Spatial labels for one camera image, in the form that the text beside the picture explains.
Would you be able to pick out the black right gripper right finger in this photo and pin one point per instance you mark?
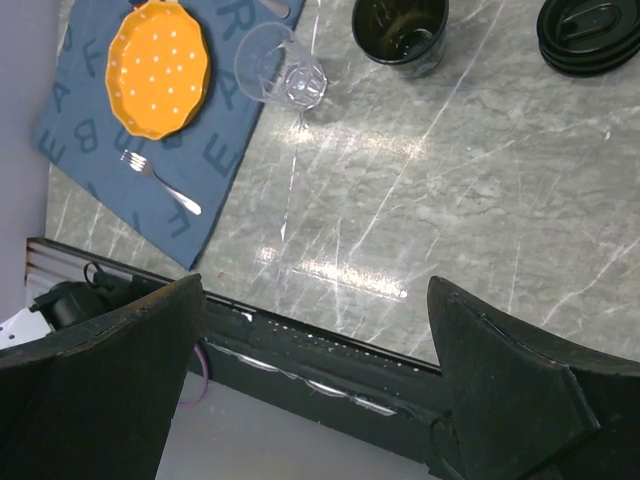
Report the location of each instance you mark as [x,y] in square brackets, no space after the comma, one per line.
[527,404]

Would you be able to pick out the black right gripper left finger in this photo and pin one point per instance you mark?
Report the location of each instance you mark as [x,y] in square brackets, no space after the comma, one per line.
[96,400]

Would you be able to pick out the dark translucent coffee cup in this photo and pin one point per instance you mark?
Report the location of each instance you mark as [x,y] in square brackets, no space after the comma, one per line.
[405,35]

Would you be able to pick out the blue lettered placemat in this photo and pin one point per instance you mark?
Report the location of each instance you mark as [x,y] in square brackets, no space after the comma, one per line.
[77,131]

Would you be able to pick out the silver fork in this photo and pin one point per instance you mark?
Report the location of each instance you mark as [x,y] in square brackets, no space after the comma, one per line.
[141,165]

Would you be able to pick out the orange dotted scalloped plate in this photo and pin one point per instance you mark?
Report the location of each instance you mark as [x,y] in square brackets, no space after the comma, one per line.
[158,69]

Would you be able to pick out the stacked black cup lids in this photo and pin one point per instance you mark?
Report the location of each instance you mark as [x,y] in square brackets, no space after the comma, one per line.
[588,38]

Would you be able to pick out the clear plastic tumbler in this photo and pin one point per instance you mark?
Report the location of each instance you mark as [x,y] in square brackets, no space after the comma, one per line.
[272,66]

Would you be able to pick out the silver spoon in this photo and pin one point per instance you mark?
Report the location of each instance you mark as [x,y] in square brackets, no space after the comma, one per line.
[277,8]

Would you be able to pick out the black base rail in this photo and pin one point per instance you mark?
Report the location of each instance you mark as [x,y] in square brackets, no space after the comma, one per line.
[386,399]

